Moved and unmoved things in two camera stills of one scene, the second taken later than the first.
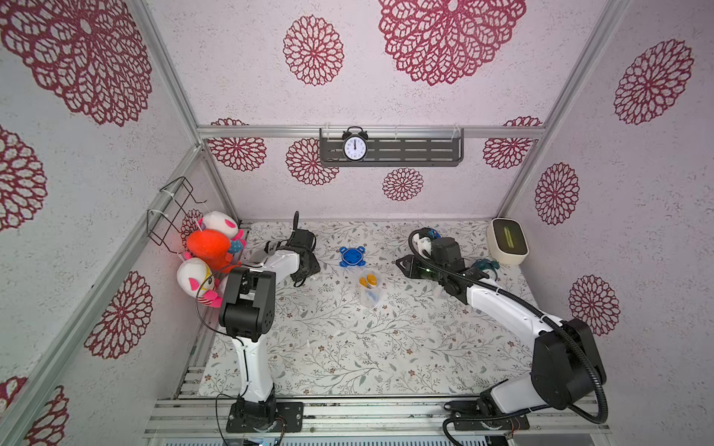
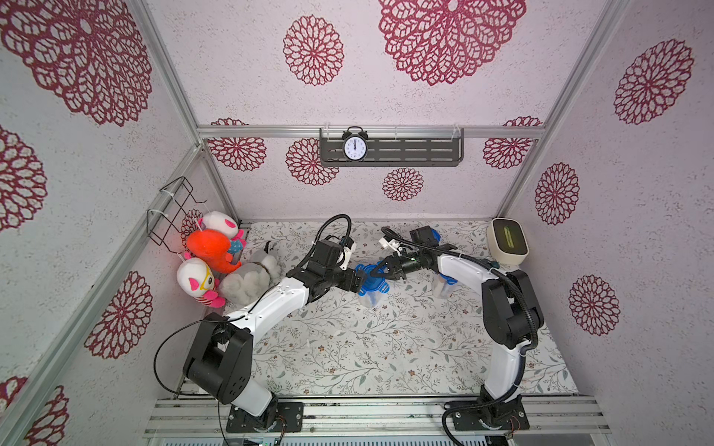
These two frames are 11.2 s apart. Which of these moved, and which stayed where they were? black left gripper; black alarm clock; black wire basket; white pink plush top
Moved: black left gripper
Stayed: black wire basket; black alarm clock; white pink plush top
